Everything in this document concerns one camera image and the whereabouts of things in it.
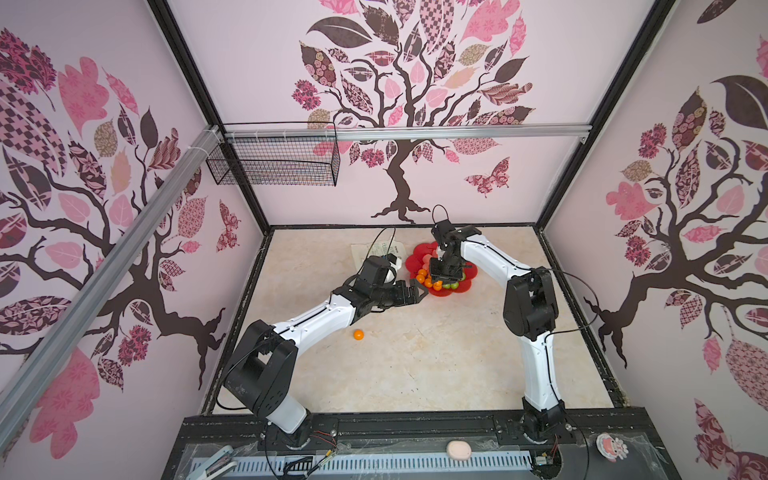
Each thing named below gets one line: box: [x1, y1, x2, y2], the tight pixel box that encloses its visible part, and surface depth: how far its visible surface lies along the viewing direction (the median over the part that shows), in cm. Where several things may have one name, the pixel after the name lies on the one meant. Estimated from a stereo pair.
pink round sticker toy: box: [596, 432, 629, 463], surface depth 71 cm
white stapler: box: [185, 445, 238, 480], surface depth 69 cm
